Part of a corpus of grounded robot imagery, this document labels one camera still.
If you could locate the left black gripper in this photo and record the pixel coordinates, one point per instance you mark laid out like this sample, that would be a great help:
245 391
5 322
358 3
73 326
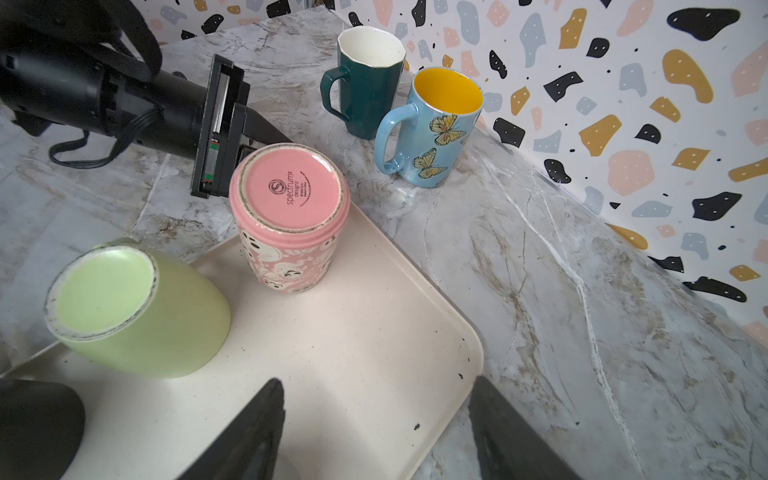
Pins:
230 130

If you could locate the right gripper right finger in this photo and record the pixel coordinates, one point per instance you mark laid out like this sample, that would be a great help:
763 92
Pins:
507 447

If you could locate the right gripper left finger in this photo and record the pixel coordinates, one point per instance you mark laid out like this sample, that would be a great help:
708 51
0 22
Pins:
248 447

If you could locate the dark green mug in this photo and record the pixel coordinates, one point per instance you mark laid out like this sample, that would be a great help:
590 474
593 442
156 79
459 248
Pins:
360 91

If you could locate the light blue butterfly mug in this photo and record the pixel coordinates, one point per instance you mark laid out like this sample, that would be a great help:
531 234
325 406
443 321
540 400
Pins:
422 139

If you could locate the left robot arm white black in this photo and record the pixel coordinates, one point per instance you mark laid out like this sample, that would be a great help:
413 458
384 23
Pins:
96 66

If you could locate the pink patterned mug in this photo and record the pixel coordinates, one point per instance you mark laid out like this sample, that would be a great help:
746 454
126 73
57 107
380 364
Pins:
290 203

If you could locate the light green mug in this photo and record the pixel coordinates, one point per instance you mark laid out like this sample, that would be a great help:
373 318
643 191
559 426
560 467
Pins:
137 310

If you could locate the black mug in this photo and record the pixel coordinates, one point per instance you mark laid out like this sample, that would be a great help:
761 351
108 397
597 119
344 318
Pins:
42 426

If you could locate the cream rectangular tray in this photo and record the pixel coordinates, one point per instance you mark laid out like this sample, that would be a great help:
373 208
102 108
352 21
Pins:
374 362

